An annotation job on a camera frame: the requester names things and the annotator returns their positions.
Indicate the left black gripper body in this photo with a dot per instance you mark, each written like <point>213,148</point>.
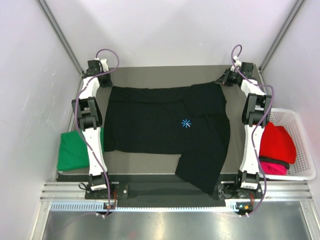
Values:
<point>105,82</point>

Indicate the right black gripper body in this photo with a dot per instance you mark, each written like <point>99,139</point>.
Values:
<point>232,78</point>

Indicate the black t-shirt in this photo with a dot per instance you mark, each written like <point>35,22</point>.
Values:
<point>188,121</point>

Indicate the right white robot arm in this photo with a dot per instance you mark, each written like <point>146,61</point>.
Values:
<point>255,117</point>

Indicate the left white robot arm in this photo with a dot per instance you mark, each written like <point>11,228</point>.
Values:
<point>88,122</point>

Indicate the red t-shirt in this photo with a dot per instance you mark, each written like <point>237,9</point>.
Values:
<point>277,144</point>

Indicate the folded green t-shirt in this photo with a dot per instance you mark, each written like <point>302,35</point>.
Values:
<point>72,154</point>

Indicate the pink t-shirt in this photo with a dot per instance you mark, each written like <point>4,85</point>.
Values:
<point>275,168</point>

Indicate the white plastic laundry basket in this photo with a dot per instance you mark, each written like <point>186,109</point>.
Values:
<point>303,169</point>

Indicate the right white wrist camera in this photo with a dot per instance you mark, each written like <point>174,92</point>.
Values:
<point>236,64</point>

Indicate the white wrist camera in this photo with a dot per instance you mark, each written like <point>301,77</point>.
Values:
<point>236,64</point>
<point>103,64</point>

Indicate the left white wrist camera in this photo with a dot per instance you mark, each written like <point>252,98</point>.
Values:
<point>103,64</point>

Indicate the left aluminium frame post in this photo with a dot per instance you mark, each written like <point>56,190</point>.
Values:
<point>59,34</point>

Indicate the aluminium frame post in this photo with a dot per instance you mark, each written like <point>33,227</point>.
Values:
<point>59,34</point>
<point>297,6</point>

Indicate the right aluminium frame post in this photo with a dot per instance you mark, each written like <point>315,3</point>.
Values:
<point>297,6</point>

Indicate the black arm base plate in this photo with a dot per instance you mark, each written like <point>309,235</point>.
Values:
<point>228,186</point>

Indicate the white slotted cable duct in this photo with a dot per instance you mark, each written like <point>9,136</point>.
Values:
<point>82,206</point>

